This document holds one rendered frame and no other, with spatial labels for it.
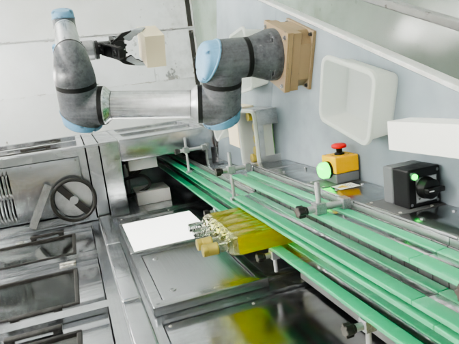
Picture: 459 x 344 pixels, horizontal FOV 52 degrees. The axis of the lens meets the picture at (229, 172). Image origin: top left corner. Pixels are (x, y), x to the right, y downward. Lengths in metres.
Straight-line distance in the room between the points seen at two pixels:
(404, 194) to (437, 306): 0.26
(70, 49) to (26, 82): 3.68
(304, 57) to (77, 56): 0.64
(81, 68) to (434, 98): 0.91
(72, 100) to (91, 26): 3.76
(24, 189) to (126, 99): 1.10
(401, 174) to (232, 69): 0.58
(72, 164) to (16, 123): 2.78
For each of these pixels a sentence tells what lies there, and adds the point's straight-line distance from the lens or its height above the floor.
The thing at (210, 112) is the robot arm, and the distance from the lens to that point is 1.39.
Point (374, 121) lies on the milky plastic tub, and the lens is 1.10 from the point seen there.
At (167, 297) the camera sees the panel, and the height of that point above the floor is 1.27.
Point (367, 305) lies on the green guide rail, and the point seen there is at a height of 0.93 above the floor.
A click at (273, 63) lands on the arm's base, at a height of 0.87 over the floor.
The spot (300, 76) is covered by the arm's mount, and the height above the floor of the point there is 0.79.
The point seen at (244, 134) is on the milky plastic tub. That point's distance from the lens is 1.81.
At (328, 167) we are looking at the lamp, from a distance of 1.24.
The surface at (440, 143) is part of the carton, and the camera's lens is 0.95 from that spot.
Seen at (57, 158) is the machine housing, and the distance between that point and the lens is 2.36.
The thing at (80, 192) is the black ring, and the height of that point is 1.46.
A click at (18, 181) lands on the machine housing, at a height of 1.72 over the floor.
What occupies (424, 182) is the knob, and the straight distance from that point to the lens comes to 1.00.
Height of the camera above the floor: 1.44
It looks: 17 degrees down
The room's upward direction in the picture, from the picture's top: 101 degrees counter-clockwise
